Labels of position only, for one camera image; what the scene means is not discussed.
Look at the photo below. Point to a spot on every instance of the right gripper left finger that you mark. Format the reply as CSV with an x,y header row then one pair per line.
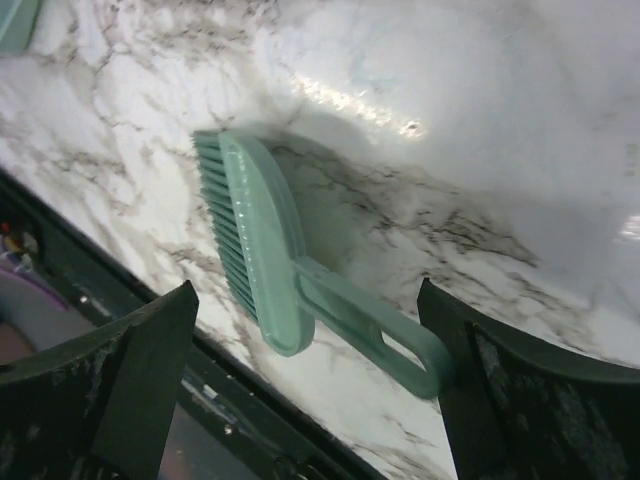
x,y
99,406

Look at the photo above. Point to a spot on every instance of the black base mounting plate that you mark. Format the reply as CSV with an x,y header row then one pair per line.
x,y
223,426

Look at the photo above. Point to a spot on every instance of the green plastic dustpan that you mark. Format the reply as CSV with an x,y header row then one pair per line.
x,y
17,22

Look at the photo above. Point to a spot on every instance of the green hand brush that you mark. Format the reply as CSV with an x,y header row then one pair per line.
x,y
284,291

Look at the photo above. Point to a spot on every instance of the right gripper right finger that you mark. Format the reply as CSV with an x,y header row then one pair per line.
x,y
523,408

